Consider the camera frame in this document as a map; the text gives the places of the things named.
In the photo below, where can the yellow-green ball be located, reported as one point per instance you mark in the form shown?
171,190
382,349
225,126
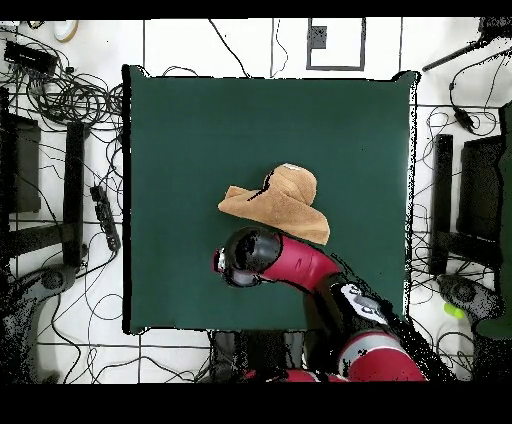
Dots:
454,310

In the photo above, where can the black box device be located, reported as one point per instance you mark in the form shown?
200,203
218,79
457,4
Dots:
30,58

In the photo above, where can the black power strip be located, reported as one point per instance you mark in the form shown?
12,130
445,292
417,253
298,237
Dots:
104,218

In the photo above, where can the white tape roll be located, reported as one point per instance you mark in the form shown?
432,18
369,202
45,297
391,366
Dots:
64,34

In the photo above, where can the black flat panel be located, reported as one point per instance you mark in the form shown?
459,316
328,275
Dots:
480,188
24,168

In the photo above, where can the black power adapter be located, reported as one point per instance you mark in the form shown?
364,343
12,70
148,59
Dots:
464,120

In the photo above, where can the grey square frame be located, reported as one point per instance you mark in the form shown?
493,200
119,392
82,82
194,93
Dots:
308,48

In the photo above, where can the black tripod base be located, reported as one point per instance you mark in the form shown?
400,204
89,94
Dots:
466,294
52,280

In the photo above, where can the tan terry towel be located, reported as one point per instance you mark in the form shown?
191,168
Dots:
288,208

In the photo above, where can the black rod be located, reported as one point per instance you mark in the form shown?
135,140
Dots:
452,56

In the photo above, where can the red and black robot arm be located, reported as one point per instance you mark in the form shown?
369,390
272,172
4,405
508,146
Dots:
304,262

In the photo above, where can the dark green table cloth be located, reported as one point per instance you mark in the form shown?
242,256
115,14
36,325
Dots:
192,160

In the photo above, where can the dark green sheet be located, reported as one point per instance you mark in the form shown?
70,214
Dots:
507,200

